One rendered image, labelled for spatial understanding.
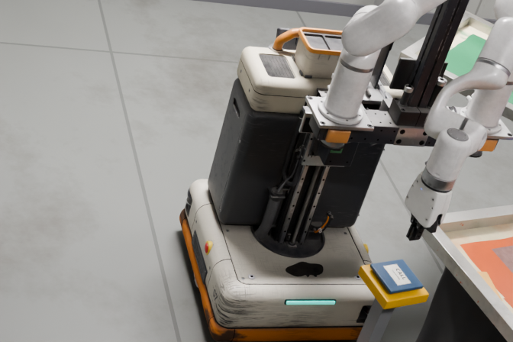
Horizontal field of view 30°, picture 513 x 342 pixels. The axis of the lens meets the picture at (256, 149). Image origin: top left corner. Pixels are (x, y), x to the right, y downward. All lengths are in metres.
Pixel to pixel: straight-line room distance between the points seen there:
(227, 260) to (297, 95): 0.63
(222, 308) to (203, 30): 2.34
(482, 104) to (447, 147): 0.61
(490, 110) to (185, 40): 2.68
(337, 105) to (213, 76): 2.38
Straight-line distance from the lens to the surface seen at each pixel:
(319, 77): 3.20
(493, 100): 2.73
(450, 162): 2.16
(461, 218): 2.65
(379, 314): 2.45
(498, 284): 2.54
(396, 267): 2.42
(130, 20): 5.23
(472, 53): 3.64
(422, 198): 2.23
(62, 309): 3.43
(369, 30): 2.36
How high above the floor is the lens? 2.43
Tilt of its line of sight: 33 degrees down
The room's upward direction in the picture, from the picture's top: 16 degrees clockwise
